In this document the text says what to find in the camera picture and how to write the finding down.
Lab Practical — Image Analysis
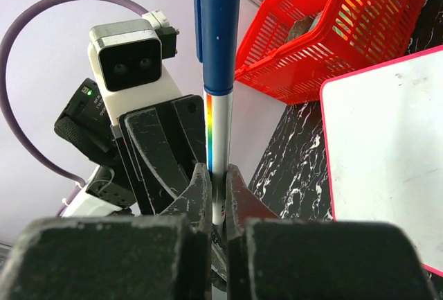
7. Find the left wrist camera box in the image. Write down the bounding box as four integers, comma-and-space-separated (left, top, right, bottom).
88, 10, 182, 127

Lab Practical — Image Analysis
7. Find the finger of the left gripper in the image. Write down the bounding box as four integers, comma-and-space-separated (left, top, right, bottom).
173, 95, 206, 172
124, 107, 192, 206

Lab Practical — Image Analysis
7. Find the red plastic shopping basket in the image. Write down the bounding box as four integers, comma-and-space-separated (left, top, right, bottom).
235, 0, 425, 105

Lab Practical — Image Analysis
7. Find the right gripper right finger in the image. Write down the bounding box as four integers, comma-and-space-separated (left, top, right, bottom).
226, 165, 437, 299

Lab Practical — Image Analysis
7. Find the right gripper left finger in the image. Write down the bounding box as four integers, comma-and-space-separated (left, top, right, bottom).
1, 164, 212, 299

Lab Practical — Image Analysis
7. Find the pink framed whiteboard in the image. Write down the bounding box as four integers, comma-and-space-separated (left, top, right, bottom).
320, 46, 442, 275

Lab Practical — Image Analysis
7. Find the blue capped whiteboard marker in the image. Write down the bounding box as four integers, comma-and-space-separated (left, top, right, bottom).
194, 0, 240, 225

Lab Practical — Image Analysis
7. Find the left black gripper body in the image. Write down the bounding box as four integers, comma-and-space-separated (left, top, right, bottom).
112, 95, 206, 215

